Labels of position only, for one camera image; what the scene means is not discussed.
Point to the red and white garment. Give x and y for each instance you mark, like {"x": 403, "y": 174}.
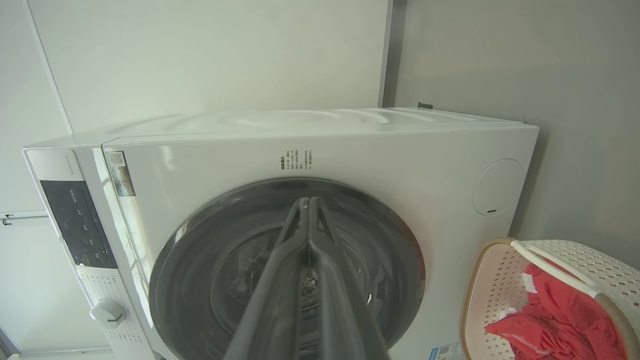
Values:
{"x": 560, "y": 320}

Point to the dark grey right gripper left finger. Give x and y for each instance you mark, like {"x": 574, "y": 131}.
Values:
{"x": 280, "y": 280}

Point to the grey metal rail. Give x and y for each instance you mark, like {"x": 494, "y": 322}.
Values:
{"x": 25, "y": 216}

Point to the white front-loading washing machine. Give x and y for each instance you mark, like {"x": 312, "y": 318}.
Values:
{"x": 380, "y": 150}

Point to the white washer control knob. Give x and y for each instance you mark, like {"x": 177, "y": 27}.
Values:
{"x": 108, "y": 313}

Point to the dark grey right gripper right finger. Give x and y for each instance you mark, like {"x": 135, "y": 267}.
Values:
{"x": 340, "y": 310}

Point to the round white filter cover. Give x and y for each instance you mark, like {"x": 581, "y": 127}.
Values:
{"x": 497, "y": 186}

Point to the silver QR code sticker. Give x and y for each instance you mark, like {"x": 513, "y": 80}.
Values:
{"x": 120, "y": 173}

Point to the round dark glass washer door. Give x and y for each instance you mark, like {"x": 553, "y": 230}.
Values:
{"x": 200, "y": 260}

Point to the cream perforated laundry basket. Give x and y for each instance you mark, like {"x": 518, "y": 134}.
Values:
{"x": 492, "y": 285}

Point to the black washer control panel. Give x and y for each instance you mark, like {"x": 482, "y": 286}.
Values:
{"x": 77, "y": 222}

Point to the blue energy label sticker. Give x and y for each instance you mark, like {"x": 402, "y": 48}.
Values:
{"x": 446, "y": 352}

